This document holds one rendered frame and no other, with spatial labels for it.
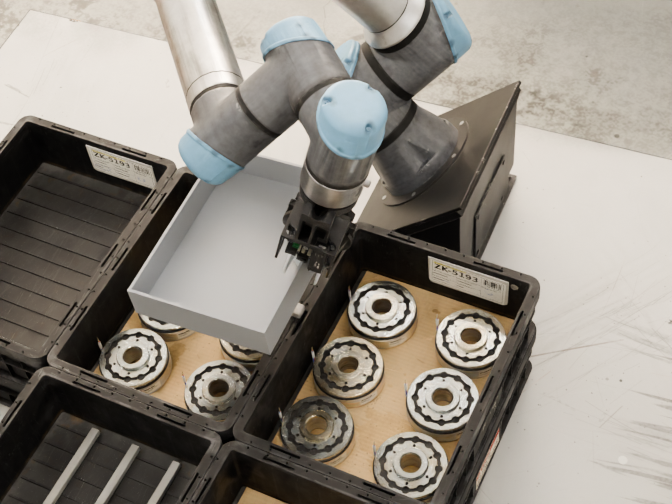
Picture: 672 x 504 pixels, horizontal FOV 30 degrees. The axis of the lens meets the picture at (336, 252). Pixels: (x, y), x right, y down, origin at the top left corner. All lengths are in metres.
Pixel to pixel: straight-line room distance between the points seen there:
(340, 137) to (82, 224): 0.82
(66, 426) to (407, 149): 0.67
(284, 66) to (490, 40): 2.09
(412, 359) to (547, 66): 1.69
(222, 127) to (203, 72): 0.10
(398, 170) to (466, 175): 0.13
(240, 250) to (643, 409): 0.67
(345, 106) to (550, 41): 2.16
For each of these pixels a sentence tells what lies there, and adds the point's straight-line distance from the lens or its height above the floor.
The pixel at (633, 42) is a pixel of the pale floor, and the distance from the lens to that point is 3.50.
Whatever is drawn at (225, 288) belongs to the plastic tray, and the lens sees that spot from 1.68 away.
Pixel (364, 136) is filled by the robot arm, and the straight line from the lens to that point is 1.34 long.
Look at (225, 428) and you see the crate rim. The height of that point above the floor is 0.93.
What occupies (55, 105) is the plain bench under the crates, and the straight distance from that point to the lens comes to 2.47.
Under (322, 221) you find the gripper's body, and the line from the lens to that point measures 1.45.
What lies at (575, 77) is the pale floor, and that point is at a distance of 3.39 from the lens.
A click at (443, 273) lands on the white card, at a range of 1.86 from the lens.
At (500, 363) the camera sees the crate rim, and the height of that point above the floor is 0.93.
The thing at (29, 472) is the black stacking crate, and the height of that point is 0.83.
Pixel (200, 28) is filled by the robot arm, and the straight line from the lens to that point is 1.58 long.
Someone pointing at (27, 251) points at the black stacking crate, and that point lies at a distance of 2.08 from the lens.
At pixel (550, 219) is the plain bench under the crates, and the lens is 2.17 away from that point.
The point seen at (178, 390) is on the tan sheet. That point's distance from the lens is 1.86.
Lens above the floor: 2.39
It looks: 53 degrees down
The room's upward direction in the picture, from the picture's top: 7 degrees counter-clockwise
